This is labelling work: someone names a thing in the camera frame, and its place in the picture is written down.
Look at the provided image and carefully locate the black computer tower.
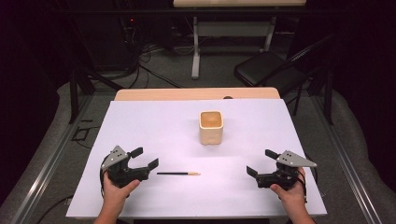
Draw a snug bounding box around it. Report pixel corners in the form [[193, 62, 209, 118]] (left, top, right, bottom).
[[74, 12, 139, 72]]

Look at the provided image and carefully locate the white-framed desk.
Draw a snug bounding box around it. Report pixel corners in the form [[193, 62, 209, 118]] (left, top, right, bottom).
[[173, 0, 307, 80]]

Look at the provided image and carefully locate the white table mat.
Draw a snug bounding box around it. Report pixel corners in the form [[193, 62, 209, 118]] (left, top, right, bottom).
[[65, 98, 328, 218]]

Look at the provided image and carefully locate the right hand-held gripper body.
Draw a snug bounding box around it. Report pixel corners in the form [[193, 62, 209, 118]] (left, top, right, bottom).
[[256, 150, 318, 191]]

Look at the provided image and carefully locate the black folding chair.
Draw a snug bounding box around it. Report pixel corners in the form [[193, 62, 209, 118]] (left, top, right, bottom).
[[233, 33, 335, 117]]

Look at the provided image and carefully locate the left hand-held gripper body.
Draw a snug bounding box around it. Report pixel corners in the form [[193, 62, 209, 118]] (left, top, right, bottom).
[[101, 145, 150, 189]]

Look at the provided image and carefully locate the person's left hand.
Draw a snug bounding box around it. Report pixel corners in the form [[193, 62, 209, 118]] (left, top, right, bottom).
[[102, 172, 141, 216]]

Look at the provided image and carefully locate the black metal stand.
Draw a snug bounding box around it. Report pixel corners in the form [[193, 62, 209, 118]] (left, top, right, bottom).
[[307, 65, 334, 126], [68, 65, 125, 125]]

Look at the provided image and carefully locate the beige square cup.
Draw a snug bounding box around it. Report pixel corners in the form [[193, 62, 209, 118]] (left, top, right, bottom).
[[199, 110, 224, 146]]

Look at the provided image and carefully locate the person's right hand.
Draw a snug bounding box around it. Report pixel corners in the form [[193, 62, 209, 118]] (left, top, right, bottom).
[[270, 167, 307, 216]]

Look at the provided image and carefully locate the bundle of floor cables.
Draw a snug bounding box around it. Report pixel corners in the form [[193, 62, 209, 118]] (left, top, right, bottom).
[[124, 40, 194, 90]]

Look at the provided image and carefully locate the black pen with beige tip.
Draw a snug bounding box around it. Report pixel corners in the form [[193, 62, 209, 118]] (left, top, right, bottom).
[[156, 171, 202, 176]]

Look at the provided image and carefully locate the light wooden table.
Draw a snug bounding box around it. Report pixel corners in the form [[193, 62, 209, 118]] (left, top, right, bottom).
[[114, 87, 281, 102]]

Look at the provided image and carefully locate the aluminium floor rail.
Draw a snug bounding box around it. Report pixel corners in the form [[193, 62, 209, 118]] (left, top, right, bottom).
[[10, 92, 94, 224], [311, 92, 386, 224]]

